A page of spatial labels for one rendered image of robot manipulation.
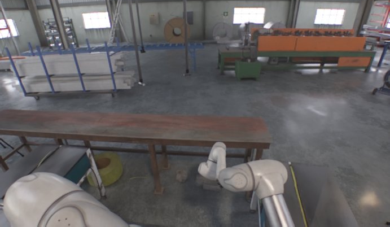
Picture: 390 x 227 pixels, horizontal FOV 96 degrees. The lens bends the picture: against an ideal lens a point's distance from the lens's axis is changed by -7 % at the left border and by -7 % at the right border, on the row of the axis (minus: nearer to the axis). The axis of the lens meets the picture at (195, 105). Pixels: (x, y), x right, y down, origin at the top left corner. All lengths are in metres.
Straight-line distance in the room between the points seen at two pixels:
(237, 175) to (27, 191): 0.72
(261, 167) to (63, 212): 0.79
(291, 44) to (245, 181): 5.98
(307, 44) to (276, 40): 1.04
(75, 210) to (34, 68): 5.42
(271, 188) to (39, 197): 0.83
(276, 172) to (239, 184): 0.20
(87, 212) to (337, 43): 7.40
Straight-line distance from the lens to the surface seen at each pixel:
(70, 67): 5.23
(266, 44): 6.33
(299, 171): 1.77
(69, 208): 0.44
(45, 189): 0.55
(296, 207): 1.53
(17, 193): 0.59
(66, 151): 2.17
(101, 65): 4.85
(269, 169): 0.99
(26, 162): 2.28
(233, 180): 0.90
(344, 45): 7.65
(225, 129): 1.95
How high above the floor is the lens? 1.90
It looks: 27 degrees down
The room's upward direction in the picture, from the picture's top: 1 degrees counter-clockwise
